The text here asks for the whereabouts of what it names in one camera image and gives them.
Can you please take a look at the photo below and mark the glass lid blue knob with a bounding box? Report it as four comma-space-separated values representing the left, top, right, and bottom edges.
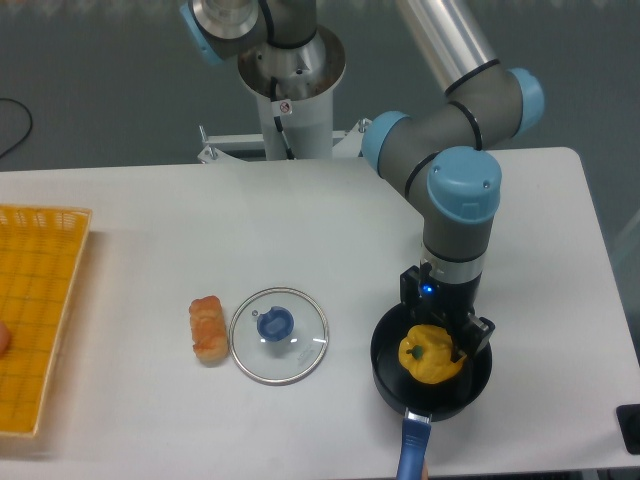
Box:
228, 287, 329, 386

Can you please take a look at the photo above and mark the orange bread loaf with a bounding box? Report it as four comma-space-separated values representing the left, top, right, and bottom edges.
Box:
189, 295, 229, 364

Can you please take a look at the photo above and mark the black pot blue handle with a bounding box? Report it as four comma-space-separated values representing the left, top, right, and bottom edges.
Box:
370, 304, 493, 479

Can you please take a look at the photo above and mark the black cable on floor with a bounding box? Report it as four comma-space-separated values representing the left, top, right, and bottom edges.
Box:
0, 97, 34, 160

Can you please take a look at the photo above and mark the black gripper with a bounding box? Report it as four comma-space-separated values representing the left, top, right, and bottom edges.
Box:
400, 264, 495, 362

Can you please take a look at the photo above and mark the red fruit in basket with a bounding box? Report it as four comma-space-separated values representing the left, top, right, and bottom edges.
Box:
0, 322, 11, 355

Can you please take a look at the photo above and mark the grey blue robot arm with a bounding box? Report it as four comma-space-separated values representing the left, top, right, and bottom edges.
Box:
180, 1, 545, 358

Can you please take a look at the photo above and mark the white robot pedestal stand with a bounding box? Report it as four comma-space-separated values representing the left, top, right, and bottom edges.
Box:
197, 87, 371, 164

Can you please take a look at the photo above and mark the yellow bell pepper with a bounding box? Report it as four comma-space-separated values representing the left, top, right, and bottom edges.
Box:
397, 324, 466, 385

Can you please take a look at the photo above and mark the black device at table edge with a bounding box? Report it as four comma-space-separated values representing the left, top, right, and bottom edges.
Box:
616, 404, 640, 455

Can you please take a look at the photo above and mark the yellow woven basket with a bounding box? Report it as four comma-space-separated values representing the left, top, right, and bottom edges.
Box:
1, 204, 92, 438

